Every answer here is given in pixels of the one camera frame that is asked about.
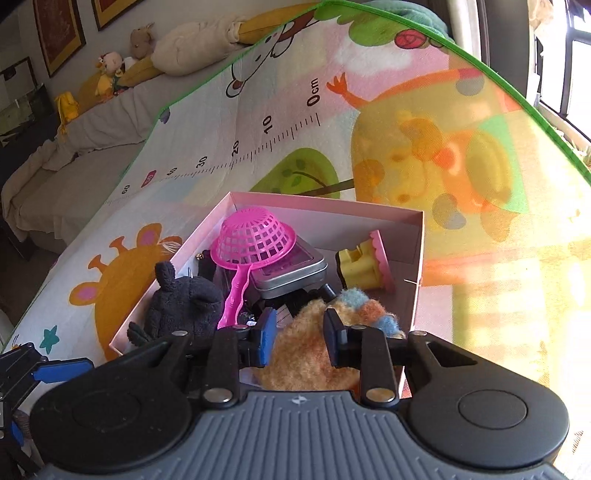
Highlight black plush cat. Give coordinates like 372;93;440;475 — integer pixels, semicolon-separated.
127;261;227;347

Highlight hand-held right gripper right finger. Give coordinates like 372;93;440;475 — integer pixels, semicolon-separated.
322;308;491;409

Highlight silver metal tin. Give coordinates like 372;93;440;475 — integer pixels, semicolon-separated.
249;235;330;301

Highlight yellow chick costume doll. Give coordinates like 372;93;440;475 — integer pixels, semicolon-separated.
95;51;126;98

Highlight hanging clothes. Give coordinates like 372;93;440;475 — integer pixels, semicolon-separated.
526;0;591;34

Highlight pink toy strainer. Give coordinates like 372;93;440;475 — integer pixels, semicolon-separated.
210;208;298;331

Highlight yellow pink cupcake toy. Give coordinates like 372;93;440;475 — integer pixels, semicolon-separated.
335;229;397;293

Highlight black luggage tag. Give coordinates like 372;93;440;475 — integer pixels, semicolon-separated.
240;284;338;334

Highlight framed wall picture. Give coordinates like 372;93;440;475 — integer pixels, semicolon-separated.
91;0;147;32
31;0;88;79

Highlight green cushion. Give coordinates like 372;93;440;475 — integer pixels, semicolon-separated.
399;0;451;40

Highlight beige rabbit plush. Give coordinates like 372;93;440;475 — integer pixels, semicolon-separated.
129;23;157;59

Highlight yellow cushion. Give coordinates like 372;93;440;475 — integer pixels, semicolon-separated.
76;71;105;114
117;55;160;89
235;2;320;47

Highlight small yellow plush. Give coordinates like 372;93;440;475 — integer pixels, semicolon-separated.
55;91;81;125

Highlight beige bolster pillow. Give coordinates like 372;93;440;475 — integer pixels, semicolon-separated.
151;16;253;77

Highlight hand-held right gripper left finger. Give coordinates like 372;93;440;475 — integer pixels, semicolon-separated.
99;307;278;409

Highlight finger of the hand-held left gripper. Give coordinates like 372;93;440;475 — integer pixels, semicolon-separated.
0;342;96;408
0;401;29;452

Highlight grey covered sofa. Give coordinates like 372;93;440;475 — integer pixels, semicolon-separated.
0;0;324;256

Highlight orange fuzzy knit toy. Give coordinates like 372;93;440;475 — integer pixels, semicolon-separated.
252;287;407;392

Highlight pink cardboard box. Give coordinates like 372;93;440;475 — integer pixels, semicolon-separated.
109;191;425;400

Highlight black window frame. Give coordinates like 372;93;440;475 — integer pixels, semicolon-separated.
531;0;591;145

